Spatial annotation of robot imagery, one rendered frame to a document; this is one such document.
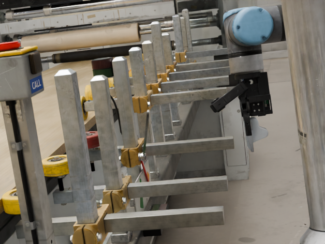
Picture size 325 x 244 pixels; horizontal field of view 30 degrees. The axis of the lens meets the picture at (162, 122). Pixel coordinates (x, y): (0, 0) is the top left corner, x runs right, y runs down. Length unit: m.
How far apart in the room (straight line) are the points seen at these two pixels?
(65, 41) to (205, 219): 2.98
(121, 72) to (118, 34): 2.36
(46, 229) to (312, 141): 0.43
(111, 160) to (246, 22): 0.46
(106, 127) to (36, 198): 0.51
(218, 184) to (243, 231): 1.83
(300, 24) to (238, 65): 0.69
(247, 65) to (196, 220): 0.53
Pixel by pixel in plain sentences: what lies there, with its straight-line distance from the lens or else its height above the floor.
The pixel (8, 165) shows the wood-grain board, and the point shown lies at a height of 0.90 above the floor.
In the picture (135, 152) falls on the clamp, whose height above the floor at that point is 0.86.
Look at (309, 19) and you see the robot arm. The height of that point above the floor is 1.21.
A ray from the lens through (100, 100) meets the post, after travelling 1.41.
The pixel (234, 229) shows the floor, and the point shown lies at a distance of 3.32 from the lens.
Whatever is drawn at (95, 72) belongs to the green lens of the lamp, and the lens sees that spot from 1.65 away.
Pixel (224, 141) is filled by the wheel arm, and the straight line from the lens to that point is 1.69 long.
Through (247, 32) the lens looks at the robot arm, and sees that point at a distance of 1.48.
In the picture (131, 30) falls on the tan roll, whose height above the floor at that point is 1.07.
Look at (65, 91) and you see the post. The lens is 1.16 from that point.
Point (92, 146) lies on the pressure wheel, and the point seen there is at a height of 0.88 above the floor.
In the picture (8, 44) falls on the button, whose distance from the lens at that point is 0.91.
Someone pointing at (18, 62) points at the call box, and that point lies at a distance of 0.88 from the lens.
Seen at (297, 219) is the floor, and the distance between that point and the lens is 3.40.
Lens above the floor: 1.27
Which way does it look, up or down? 12 degrees down
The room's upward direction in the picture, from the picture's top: 7 degrees counter-clockwise
